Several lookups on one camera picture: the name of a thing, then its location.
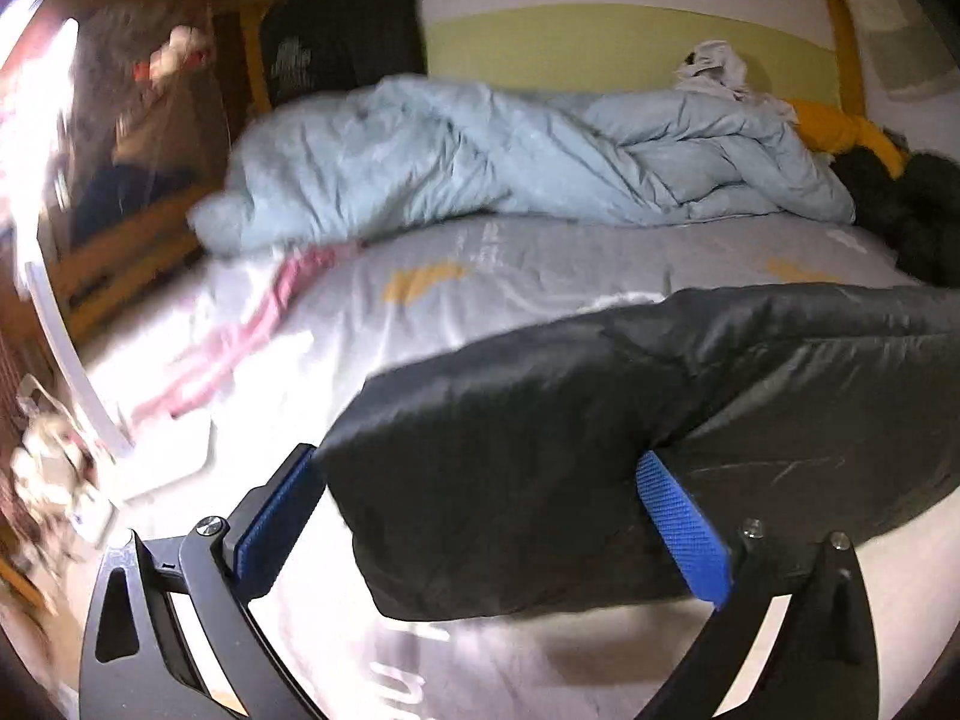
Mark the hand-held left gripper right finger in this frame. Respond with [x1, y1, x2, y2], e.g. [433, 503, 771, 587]
[636, 450, 880, 720]

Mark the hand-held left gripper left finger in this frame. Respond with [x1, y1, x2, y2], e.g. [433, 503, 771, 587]
[75, 442, 327, 720]

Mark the black puffer jacket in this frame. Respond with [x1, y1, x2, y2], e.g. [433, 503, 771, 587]
[315, 281, 960, 620]

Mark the pink cloth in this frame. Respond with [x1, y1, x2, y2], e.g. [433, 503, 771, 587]
[131, 244, 368, 421]

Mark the blurred white clutter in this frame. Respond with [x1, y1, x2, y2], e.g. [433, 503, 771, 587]
[0, 375, 136, 563]

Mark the grey printed bed sheet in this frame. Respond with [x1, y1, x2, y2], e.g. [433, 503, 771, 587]
[75, 206, 960, 720]

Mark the black crumpled garment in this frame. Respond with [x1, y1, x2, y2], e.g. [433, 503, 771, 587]
[832, 131, 960, 286]

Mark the light blue duvet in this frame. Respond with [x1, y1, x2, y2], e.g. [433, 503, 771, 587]
[187, 75, 856, 256]

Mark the yellow garment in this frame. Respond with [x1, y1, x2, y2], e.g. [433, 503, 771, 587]
[780, 97, 912, 177]

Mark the white crumpled cloth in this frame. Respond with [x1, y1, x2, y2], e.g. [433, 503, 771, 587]
[671, 41, 800, 121]

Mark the black bag with white print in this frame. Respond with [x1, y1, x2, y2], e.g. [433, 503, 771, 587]
[259, 0, 428, 110]

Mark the green wooden-framed headboard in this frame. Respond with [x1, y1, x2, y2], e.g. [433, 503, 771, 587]
[240, 0, 863, 121]

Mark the white curved frame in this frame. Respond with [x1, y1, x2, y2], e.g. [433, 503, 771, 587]
[15, 15, 140, 458]

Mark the wooden bed frame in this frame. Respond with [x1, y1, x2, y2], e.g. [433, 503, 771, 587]
[64, 195, 207, 335]

